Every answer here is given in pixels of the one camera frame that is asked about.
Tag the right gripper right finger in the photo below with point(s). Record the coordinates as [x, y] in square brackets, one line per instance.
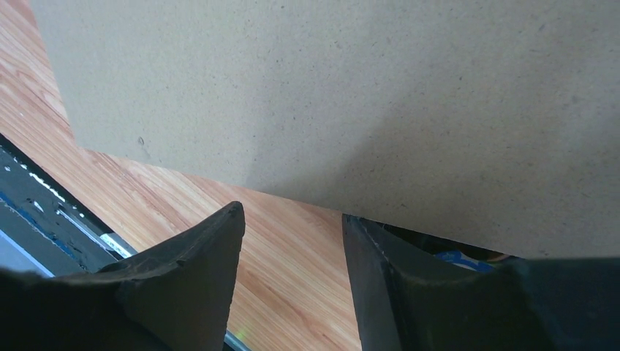
[407, 299]

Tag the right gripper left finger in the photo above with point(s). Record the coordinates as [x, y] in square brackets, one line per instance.
[175, 295]

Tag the poker chip tray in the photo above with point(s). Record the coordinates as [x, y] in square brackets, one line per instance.
[463, 255]

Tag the wooden backing board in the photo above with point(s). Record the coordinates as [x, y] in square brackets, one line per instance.
[493, 123]

